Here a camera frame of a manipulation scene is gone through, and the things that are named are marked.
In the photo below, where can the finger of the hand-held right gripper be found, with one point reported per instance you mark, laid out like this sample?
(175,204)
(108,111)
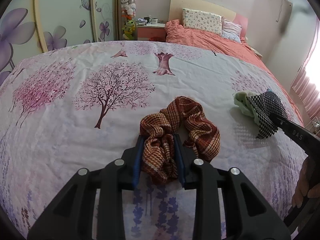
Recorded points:
(290,128)

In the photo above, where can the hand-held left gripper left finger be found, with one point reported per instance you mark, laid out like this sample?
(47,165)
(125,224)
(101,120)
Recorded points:
(138,160)

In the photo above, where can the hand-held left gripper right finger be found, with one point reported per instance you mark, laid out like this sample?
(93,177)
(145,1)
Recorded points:
(178,160)

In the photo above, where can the black checkered scrunchie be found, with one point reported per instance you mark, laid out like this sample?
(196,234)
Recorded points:
(267,110)

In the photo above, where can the brown striped scrunchie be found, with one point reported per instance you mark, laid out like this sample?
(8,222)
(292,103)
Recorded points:
(160,130)

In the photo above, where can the pale green scrunchie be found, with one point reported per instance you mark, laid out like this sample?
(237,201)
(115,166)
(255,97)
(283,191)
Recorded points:
(241,102)

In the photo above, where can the person's right hand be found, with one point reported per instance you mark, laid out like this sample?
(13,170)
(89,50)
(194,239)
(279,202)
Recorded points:
(303,182)

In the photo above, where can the pink window curtain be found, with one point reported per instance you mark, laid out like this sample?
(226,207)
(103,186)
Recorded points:
(310,92)

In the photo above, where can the floral printed tablecloth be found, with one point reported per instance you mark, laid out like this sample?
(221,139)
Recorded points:
(75,130)

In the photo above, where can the pink striped pillow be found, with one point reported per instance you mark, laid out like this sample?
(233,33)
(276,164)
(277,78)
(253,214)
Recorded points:
(231,28)

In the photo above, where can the white air conditioner pipe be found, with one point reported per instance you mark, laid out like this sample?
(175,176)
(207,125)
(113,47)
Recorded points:
(283,7)

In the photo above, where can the pink duvet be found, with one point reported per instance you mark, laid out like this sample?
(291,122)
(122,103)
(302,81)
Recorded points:
(200,36)

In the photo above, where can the pink and white nightstand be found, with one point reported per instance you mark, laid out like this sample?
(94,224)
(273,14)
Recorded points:
(150,32)

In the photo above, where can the floral print pillow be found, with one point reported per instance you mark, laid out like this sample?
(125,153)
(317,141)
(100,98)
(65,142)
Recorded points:
(202,21)

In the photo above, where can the white mug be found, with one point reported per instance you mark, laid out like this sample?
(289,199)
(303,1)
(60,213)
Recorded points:
(154,20)

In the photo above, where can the clear tube of plush toys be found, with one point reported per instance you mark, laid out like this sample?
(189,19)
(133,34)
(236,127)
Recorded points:
(128,10)

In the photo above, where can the beige bed headboard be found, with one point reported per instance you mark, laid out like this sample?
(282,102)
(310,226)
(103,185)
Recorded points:
(200,3)

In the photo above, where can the wardrobe with flower doors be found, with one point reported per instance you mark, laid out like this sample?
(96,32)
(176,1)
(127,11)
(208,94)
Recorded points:
(62,10)

